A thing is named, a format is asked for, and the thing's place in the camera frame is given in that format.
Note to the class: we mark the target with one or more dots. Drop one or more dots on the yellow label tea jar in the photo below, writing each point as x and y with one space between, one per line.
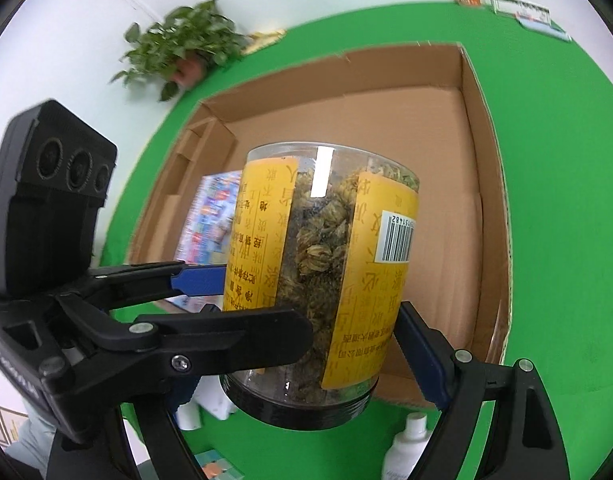
316 240

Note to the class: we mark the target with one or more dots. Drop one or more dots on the large cardboard box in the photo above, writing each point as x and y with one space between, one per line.
386 135

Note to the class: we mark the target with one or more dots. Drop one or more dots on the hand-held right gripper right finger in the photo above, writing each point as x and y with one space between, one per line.
421 360

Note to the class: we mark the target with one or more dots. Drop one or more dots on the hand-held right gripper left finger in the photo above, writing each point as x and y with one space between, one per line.
161 435

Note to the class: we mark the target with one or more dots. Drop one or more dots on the yellow paper scrap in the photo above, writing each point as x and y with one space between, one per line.
266 37

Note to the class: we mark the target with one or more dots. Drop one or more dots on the small cardboard box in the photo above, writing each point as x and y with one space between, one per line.
186 170

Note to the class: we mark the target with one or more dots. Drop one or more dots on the small potted plant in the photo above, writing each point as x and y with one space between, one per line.
186 40

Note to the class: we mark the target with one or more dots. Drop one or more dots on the white plastic bottle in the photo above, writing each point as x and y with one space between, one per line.
404 455

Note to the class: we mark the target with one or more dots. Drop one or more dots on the pastel puzzle cube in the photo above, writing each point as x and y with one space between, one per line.
216 465

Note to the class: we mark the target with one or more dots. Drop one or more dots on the person's left forearm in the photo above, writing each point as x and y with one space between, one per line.
31 440

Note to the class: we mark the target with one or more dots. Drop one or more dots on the white flat card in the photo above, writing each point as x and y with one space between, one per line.
546 27

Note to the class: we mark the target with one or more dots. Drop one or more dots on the cartoon board game box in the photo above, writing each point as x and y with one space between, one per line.
211 215

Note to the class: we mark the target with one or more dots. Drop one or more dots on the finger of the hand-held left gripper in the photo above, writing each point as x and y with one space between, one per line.
196 280
226 332

